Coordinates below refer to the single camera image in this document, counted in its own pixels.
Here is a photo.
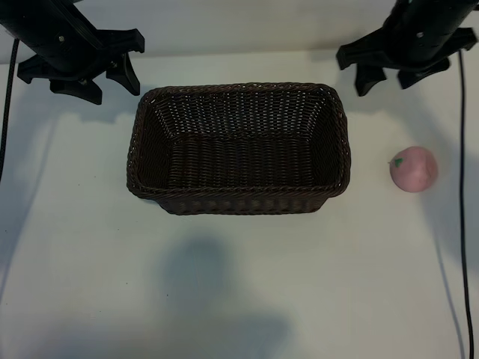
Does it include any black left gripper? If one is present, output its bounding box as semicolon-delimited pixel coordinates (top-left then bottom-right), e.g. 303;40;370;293
0;0;145;105

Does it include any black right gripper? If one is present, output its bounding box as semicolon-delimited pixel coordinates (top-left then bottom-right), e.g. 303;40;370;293
336;0;479;97

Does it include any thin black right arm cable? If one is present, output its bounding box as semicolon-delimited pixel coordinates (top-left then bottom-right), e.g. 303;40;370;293
457;48;475;359

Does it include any pink peach with green leaf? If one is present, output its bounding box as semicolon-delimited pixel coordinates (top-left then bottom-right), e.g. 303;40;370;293
388;145;439;194

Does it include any dark brown wicker basket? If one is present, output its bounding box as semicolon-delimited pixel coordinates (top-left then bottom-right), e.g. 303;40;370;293
126;82;353;216

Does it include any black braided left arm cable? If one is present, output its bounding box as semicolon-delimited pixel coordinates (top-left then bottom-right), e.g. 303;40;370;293
0;39;20;180

